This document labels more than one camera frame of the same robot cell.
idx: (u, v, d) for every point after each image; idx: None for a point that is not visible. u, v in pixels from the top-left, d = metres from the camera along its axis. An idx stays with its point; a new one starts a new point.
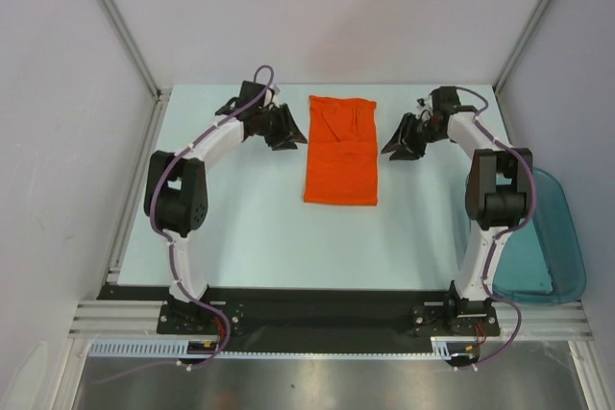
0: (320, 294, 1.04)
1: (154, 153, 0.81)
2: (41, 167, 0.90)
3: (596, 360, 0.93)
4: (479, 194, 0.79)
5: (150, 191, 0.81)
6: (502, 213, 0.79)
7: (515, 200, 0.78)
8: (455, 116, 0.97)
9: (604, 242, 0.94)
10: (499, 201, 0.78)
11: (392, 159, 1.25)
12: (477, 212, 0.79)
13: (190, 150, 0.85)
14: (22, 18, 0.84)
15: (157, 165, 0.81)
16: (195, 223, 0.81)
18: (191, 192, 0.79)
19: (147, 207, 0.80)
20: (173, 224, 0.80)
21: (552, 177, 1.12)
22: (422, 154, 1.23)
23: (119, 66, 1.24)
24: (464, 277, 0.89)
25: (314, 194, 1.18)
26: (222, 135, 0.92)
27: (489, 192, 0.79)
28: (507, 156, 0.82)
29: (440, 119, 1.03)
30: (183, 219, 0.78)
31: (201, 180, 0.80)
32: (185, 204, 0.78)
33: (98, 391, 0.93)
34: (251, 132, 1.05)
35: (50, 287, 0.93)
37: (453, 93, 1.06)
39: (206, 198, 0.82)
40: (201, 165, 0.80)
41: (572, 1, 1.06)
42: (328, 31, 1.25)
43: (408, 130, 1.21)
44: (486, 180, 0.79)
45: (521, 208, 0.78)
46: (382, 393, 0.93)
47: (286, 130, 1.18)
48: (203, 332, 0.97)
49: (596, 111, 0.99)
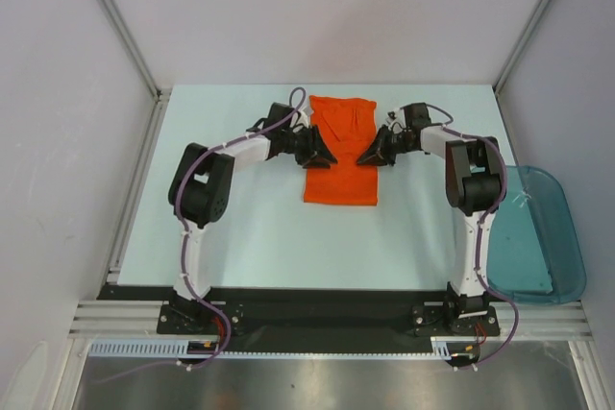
0: (320, 294, 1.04)
1: (188, 144, 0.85)
2: (41, 167, 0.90)
3: (596, 360, 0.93)
4: (456, 182, 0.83)
5: (179, 178, 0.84)
6: (480, 198, 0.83)
7: (492, 184, 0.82)
8: (428, 129, 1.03)
9: (604, 242, 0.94)
10: (477, 186, 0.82)
11: (361, 161, 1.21)
12: (458, 200, 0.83)
13: (223, 148, 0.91)
14: (22, 18, 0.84)
15: (188, 156, 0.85)
16: (213, 216, 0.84)
18: (217, 183, 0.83)
19: (173, 194, 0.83)
20: (193, 213, 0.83)
21: (552, 177, 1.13)
22: (392, 161, 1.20)
23: (119, 67, 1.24)
24: (458, 274, 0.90)
25: (313, 194, 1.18)
26: (251, 144, 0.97)
27: (466, 179, 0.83)
28: (477, 145, 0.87)
29: (414, 136, 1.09)
30: (205, 208, 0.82)
31: (228, 175, 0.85)
32: (208, 196, 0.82)
33: (98, 391, 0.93)
34: (277, 152, 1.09)
35: (50, 287, 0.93)
37: (423, 109, 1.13)
39: (226, 194, 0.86)
40: (232, 160, 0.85)
41: (572, 1, 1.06)
42: (328, 31, 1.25)
43: (383, 137, 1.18)
44: (461, 167, 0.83)
45: (498, 192, 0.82)
46: (382, 393, 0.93)
47: (312, 147, 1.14)
48: (202, 332, 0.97)
49: (596, 112, 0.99)
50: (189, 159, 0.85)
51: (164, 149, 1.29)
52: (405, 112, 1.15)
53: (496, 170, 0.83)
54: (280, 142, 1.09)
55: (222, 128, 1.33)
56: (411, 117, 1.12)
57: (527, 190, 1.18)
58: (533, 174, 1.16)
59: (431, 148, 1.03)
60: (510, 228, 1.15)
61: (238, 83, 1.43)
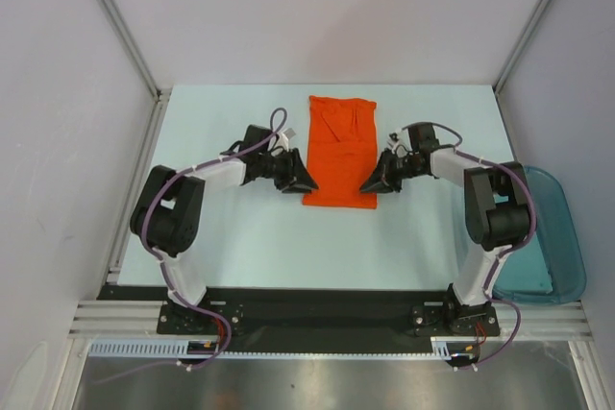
0: (320, 294, 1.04)
1: (154, 168, 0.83)
2: (41, 167, 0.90)
3: (596, 360, 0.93)
4: (480, 215, 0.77)
5: (144, 205, 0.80)
6: (507, 231, 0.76)
7: (520, 216, 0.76)
8: (439, 152, 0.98)
9: (604, 243, 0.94)
10: (503, 219, 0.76)
11: (366, 189, 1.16)
12: (483, 234, 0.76)
13: (193, 170, 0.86)
14: (21, 18, 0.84)
15: (155, 180, 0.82)
16: (183, 243, 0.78)
18: (185, 207, 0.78)
19: (137, 222, 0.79)
20: (161, 241, 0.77)
21: (552, 177, 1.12)
22: (398, 187, 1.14)
23: (119, 68, 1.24)
24: (464, 285, 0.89)
25: (313, 197, 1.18)
26: (225, 167, 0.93)
27: (491, 212, 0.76)
28: (498, 173, 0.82)
29: (422, 159, 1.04)
30: (172, 234, 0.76)
31: (197, 199, 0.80)
32: (175, 222, 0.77)
33: (98, 390, 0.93)
34: (253, 176, 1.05)
35: (50, 288, 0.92)
37: (430, 131, 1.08)
39: (196, 220, 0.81)
40: (201, 183, 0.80)
41: (573, 0, 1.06)
42: (328, 31, 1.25)
43: (387, 162, 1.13)
44: (482, 197, 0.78)
45: (527, 224, 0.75)
46: (382, 393, 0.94)
47: (292, 172, 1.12)
48: (202, 332, 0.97)
49: (596, 112, 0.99)
50: (157, 185, 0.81)
51: (164, 149, 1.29)
52: (412, 134, 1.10)
53: (522, 200, 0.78)
54: (257, 165, 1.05)
55: (221, 129, 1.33)
56: (418, 139, 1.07)
57: None
58: (533, 174, 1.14)
59: (443, 171, 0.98)
60: None
61: (237, 83, 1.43)
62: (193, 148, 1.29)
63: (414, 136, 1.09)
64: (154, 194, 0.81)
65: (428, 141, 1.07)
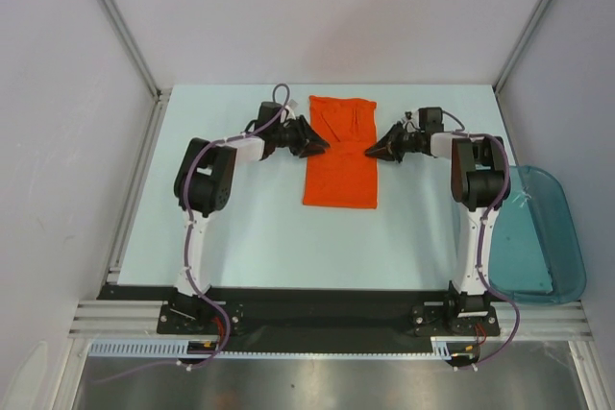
0: (320, 294, 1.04)
1: (192, 139, 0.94)
2: (41, 166, 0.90)
3: (596, 360, 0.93)
4: (461, 177, 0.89)
5: (184, 171, 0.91)
6: (483, 193, 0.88)
7: (496, 180, 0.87)
8: (436, 134, 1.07)
9: (604, 243, 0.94)
10: (480, 182, 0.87)
11: (369, 153, 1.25)
12: (461, 193, 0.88)
13: (224, 141, 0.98)
14: (21, 18, 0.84)
15: (193, 150, 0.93)
16: (218, 204, 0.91)
18: (222, 173, 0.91)
19: (179, 185, 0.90)
20: (202, 203, 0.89)
21: (552, 177, 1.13)
22: (399, 159, 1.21)
23: (119, 68, 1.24)
24: (460, 272, 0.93)
25: (315, 197, 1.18)
26: (249, 143, 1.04)
27: (471, 175, 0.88)
28: (482, 145, 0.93)
29: (425, 142, 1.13)
30: (213, 196, 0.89)
31: (230, 166, 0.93)
32: (213, 184, 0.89)
33: (98, 391, 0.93)
34: (270, 152, 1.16)
35: (50, 287, 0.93)
37: (437, 114, 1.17)
39: (229, 184, 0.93)
40: (233, 152, 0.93)
41: (573, 0, 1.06)
42: (328, 31, 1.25)
43: (396, 134, 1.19)
44: (466, 162, 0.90)
45: (501, 187, 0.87)
46: (382, 393, 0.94)
47: (304, 136, 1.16)
48: (202, 332, 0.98)
49: (595, 112, 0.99)
50: (195, 153, 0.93)
51: (164, 149, 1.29)
52: (420, 116, 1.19)
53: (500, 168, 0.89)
54: (272, 142, 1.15)
55: (222, 128, 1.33)
56: (424, 121, 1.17)
57: (528, 190, 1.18)
58: (533, 174, 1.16)
59: (441, 150, 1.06)
60: (510, 227, 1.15)
61: (237, 83, 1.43)
62: None
63: (422, 118, 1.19)
64: (190, 160, 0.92)
65: (433, 125, 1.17)
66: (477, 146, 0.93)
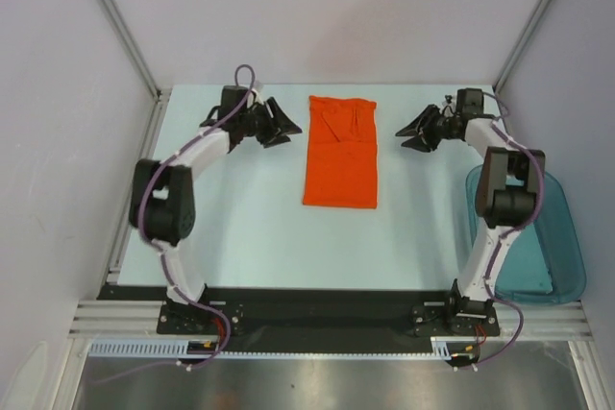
0: (320, 294, 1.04)
1: (138, 160, 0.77)
2: (41, 167, 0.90)
3: (596, 360, 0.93)
4: (486, 191, 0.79)
5: (135, 202, 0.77)
6: (508, 213, 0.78)
7: (525, 202, 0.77)
8: (475, 122, 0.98)
9: (604, 242, 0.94)
10: (505, 200, 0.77)
11: (403, 145, 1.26)
12: (483, 209, 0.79)
13: (176, 157, 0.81)
14: (22, 20, 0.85)
15: (140, 175, 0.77)
16: (183, 230, 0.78)
18: (180, 198, 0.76)
19: (133, 218, 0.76)
20: (164, 232, 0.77)
21: (553, 177, 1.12)
22: (434, 148, 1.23)
23: (118, 68, 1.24)
24: (467, 276, 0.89)
25: (314, 197, 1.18)
26: (207, 142, 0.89)
27: (498, 192, 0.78)
28: (520, 156, 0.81)
29: (460, 125, 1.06)
30: (176, 225, 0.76)
31: (188, 186, 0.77)
32: (172, 213, 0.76)
33: (97, 391, 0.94)
34: (236, 141, 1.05)
35: (50, 287, 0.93)
37: (477, 96, 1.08)
39: (192, 204, 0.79)
40: (188, 170, 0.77)
41: (573, 0, 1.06)
42: (328, 31, 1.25)
43: (430, 120, 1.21)
44: (494, 176, 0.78)
45: (529, 211, 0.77)
46: (383, 394, 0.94)
47: (276, 126, 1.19)
48: (202, 332, 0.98)
49: (595, 111, 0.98)
50: (143, 179, 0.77)
51: (164, 149, 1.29)
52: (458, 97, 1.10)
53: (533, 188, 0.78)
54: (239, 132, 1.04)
55: None
56: (462, 103, 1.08)
57: None
58: None
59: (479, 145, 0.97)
60: None
61: (237, 83, 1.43)
62: None
63: (459, 99, 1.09)
64: (143, 186, 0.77)
65: (470, 107, 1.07)
66: (513, 157, 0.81)
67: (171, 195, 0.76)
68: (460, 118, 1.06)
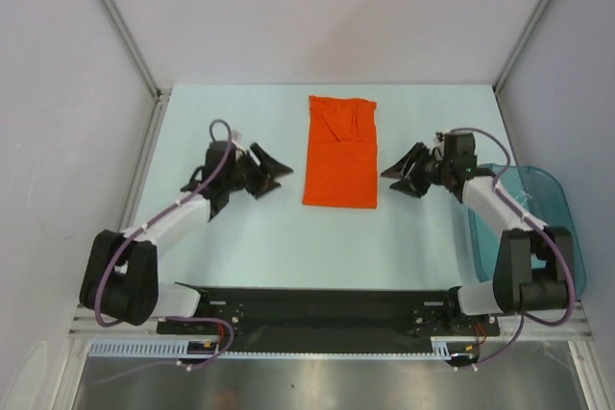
0: (320, 292, 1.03)
1: (97, 234, 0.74)
2: (41, 167, 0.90)
3: (596, 360, 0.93)
4: (513, 281, 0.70)
5: (92, 279, 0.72)
6: (540, 304, 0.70)
7: (554, 289, 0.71)
8: (472, 182, 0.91)
9: (604, 243, 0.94)
10: (535, 291, 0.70)
11: (393, 186, 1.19)
12: (513, 304, 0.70)
13: (143, 230, 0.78)
14: (21, 20, 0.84)
15: (99, 251, 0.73)
16: (141, 312, 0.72)
18: (137, 278, 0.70)
19: (89, 299, 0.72)
20: (118, 316, 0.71)
21: (553, 177, 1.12)
22: (424, 192, 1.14)
23: (119, 68, 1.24)
24: (473, 301, 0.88)
25: (314, 197, 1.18)
26: (183, 211, 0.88)
27: (525, 286, 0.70)
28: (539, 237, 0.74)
29: (454, 182, 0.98)
30: (131, 308, 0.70)
31: (150, 266, 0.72)
32: (130, 296, 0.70)
33: (99, 390, 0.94)
34: (221, 204, 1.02)
35: (50, 287, 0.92)
37: (468, 144, 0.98)
39: (154, 283, 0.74)
40: (153, 249, 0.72)
41: (573, 1, 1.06)
42: (328, 31, 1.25)
43: (419, 162, 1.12)
44: (520, 264, 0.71)
45: (559, 301, 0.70)
46: (383, 395, 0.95)
47: (262, 176, 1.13)
48: (202, 332, 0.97)
49: (596, 113, 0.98)
50: (102, 256, 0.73)
51: (164, 149, 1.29)
52: (449, 144, 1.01)
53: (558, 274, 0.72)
54: (223, 196, 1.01)
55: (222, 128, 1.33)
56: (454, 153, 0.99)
57: (528, 191, 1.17)
58: (533, 174, 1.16)
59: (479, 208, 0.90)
60: None
61: (237, 83, 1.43)
62: (192, 148, 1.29)
63: (450, 148, 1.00)
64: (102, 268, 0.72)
65: (463, 157, 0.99)
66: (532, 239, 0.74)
67: (130, 274, 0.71)
68: (456, 171, 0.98)
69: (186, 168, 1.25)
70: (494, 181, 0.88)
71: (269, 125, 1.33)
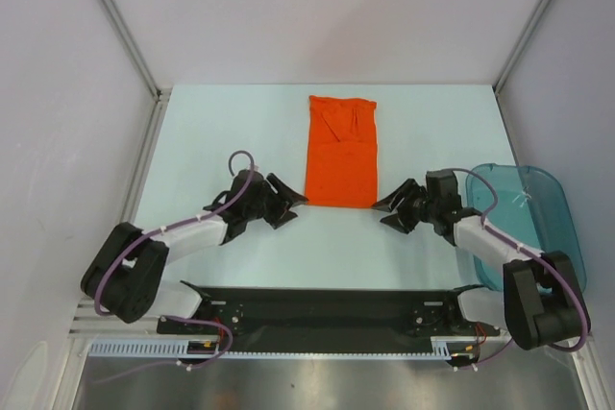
0: (320, 292, 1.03)
1: (118, 225, 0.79)
2: (42, 166, 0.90)
3: (596, 360, 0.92)
4: (527, 317, 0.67)
5: (99, 266, 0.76)
6: (558, 335, 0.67)
7: (569, 317, 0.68)
8: (460, 224, 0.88)
9: (604, 243, 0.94)
10: (552, 321, 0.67)
11: (382, 221, 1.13)
12: (531, 341, 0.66)
13: (161, 232, 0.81)
14: (21, 20, 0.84)
15: (116, 239, 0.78)
16: (135, 309, 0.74)
18: (140, 274, 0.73)
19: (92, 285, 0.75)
20: (112, 308, 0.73)
21: (553, 177, 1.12)
22: (413, 228, 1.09)
23: (119, 68, 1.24)
24: (476, 309, 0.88)
25: (315, 197, 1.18)
26: (200, 227, 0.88)
27: (539, 318, 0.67)
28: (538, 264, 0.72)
29: (443, 227, 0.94)
30: (124, 303, 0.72)
31: (157, 266, 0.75)
32: (127, 289, 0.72)
33: (98, 390, 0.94)
34: (236, 233, 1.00)
35: (50, 288, 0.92)
37: (453, 184, 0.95)
39: (153, 286, 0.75)
40: (164, 251, 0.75)
41: (573, 0, 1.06)
42: (328, 31, 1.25)
43: (406, 199, 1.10)
44: (528, 296, 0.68)
45: (577, 326, 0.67)
46: (383, 394, 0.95)
47: (282, 201, 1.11)
48: (202, 332, 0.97)
49: (596, 112, 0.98)
50: (117, 246, 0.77)
51: (165, 149, 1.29)
52: (432, 184, 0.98)
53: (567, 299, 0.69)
54: (239, 222, 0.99)
55: (222, 128, 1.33)
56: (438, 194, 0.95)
57: (528, 190, 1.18)
58: (533, 174, 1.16)
59: (470, 246, 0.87)
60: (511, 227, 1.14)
61: (236, 83, 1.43)
62: (192, 148, 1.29)
63: (435, 189, 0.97)
64: (111, 254, 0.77)
65: (449, 200, 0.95)
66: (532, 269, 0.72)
67: (135, 268, 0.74)
68: (443, 215, 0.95)
69: (186, 168, 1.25)
70: (483, 220, 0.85)
71: (269, 126, 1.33)
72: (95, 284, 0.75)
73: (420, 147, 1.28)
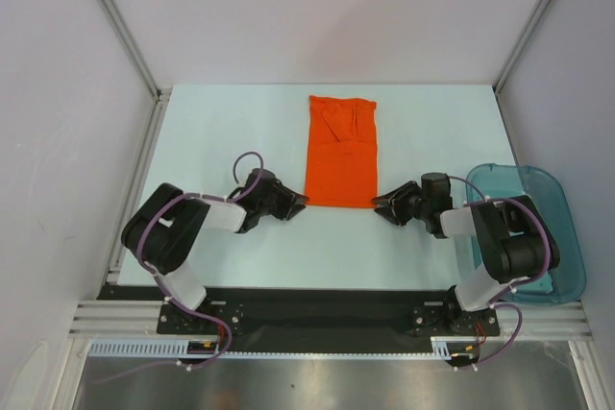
0: (320, 294, 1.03)
1: (161, 185, 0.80)
2: (42, 167, 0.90)
3: (596, 360, 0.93)
4: (498, 248, 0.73)
5: (143, 216, 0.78)
6: (528, 267, 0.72)
7: (540, 250, 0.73)
8: (444, 214, 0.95)
9: (604, 242, 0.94)
10: (524, 252, 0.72)
11: (379, 212, 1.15)
12: (504, 270, 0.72)
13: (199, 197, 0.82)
14: (21, 20, 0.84)
15: (159, 198, 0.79)
16: (174, 262, 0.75)
18: (183, 226, 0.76)
19: (135, 236, 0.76)
20: (152, 258, 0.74)
21: (552, 177, 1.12)
22: (404, 222, 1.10)
23: (119, 68, 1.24)
24: (470, 293, 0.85)
25: (315, 197, 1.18)
26: (227, 206, 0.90)
27: (509, 247, 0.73)
28: (506, 207, 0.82)
29: (433, 224, 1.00)
30: (163, 253, 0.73)
31: (196, 222, 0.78)
32: (169, 238, 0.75)
33: (98, 390, 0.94)
34: (251, 225, 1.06)
35: (50, 287, 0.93)
37: (444, 186, 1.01)
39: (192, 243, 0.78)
40: (206, 208, 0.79)
41: (573, 0, 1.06)
42: (328, 31, 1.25)
43: (404, 195, 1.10)
44: (497, 229, 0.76)
45: (544, 257, 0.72)
46: (383, 394, 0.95)
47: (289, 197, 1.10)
48: (202, 332, 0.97)
49: (597, 111, 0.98)
50: (157, 201, 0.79)
51: (165, 149, 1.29)
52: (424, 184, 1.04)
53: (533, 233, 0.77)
54: (254, 214, 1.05)
55: (221, 128, 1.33)
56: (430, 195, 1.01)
57: (527, 190, 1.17)
58: (533, 174, 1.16)
59: (455, 229, 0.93)
60: None
61: (236, 84, 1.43)
62: (192, 147, 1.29)
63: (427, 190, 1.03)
64: (156, 207, 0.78)
65: (441, 202, 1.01)
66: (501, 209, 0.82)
67: (179, 222, 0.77)
68: (434, 215, 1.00)
69: (186, 167, 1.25)
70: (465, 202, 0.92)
71: (269, 125, 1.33)
72: (136, 234, 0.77)
73: (420, 147, 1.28)
